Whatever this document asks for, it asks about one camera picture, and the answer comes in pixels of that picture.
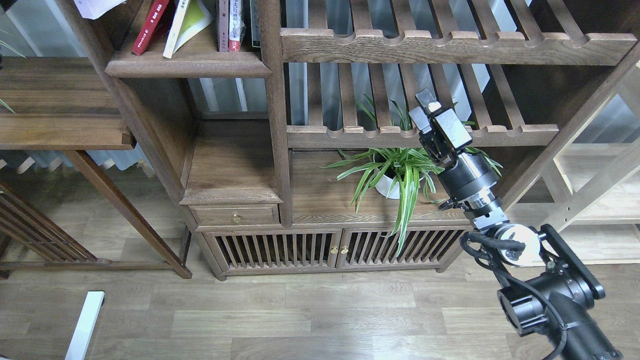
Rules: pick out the red white spine book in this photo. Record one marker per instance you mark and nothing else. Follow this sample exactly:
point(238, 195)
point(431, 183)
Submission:
point(235, 25)

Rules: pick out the red cover book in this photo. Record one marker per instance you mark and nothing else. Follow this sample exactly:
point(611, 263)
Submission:
point(157, 22)

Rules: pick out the white plant pot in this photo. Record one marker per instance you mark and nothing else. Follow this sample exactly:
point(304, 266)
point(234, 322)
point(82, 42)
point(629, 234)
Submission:
point(387, 187)

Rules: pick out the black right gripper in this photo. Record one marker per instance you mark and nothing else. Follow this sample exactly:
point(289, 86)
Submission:
point(466, 177)

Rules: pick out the dark wooden bookshelf cabinet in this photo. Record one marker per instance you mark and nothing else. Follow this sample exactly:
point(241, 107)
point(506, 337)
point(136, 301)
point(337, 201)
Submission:
point(252, 132)

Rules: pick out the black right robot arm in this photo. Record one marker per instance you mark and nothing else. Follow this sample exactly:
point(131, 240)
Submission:
point(546, 288)

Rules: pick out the maroon spine upright book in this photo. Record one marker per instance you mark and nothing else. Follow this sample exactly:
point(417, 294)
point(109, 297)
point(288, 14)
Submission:
point(223, 23)

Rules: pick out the dark spine upright book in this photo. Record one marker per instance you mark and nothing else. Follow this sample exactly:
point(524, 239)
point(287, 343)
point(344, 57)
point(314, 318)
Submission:
point(254, 24)

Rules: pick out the yellow green cover book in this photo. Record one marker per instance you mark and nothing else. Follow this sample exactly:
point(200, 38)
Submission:
point(190, 17)

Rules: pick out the dark slatted wooden chair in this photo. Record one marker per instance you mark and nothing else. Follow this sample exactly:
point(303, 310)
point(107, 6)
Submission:
point(24, 224)

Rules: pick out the green spider plant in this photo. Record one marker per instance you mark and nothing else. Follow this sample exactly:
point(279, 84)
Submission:
point(411, 165)

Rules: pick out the dark wooden side table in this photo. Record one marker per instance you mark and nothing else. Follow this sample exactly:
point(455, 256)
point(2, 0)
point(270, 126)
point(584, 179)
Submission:
point(61, 104)

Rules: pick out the white lilac cover book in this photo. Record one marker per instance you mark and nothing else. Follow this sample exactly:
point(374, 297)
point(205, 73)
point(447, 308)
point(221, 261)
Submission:
point(94, 9)

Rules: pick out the light wooden rack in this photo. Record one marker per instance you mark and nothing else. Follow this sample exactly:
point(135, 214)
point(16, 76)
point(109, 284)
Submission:
point(589, 190)

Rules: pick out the white metal leg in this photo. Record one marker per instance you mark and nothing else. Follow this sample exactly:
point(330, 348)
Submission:
point(83, 332)

